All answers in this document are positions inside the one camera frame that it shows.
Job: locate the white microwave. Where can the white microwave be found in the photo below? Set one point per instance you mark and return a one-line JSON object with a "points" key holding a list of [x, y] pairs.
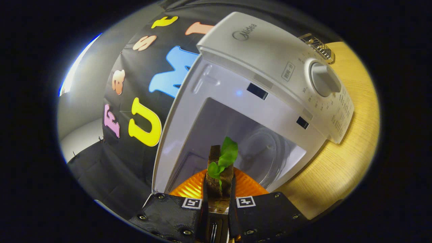
{"points": [[263, 44]]}

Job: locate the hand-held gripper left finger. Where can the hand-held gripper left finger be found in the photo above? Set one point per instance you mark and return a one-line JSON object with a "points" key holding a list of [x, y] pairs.
{"points": [[168, 212]]}

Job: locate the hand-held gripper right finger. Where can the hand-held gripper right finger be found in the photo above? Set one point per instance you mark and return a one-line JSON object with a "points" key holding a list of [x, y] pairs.
{"points": [[266, 212]]}

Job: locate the brown bread lettuce sandwich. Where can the brown bread lettuce sandwich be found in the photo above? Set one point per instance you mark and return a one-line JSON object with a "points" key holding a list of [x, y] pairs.
{"points": [[216, 189]]}

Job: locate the glass microwave turntable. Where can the glass microwave turntable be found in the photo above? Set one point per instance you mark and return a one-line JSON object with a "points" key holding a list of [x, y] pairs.
{"points": [[266, 158]]}

